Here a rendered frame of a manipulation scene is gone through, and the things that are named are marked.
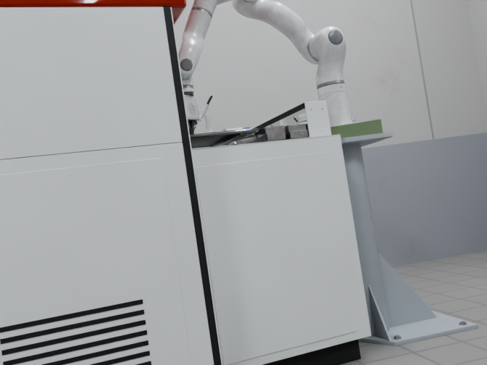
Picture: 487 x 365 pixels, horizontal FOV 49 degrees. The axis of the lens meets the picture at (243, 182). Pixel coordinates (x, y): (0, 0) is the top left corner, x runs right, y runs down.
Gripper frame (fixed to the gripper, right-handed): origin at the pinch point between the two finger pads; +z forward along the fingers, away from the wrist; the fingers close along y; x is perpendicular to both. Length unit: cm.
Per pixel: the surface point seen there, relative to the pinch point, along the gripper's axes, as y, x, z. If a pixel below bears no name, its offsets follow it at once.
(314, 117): 16.1, -46.1, 2.2
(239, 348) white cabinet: -23, -24, 77
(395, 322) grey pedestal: 54, -52, 89
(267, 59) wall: 174, 49, -71
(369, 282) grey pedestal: 41, -48, 69
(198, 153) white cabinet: -25.9, -21.2, 11.4
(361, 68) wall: 223, -3, -57
